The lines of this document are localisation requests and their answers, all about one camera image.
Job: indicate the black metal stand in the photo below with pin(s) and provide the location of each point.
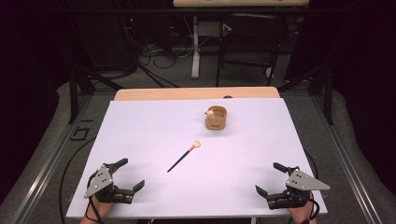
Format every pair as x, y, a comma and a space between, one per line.
73, 96
328, 96

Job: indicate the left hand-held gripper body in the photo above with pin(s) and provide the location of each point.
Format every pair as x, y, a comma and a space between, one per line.
99, 182

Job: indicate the white desk leg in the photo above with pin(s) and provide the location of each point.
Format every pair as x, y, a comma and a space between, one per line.
195, 62

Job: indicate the brown wooden cup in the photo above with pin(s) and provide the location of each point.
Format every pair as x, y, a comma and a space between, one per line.
215, 122

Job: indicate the person's right hand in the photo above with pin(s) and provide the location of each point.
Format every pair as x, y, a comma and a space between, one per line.
299, 213

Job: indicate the white board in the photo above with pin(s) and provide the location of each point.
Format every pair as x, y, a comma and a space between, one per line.
162, 140

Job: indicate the light wooden table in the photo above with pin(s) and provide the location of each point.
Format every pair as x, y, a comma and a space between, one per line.
174, 94

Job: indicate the black folding chair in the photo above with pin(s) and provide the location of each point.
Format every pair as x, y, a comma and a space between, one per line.
274, 46

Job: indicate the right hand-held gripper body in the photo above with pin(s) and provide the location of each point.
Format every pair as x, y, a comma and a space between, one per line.
303, 183

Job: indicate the person's left hand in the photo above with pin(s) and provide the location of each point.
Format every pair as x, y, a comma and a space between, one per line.
102, 207

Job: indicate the black horizontal bar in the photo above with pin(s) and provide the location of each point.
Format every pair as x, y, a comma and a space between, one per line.
155, 11

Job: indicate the aluminium floor rail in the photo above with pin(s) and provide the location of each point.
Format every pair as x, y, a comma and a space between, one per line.
46, 174
345, 168

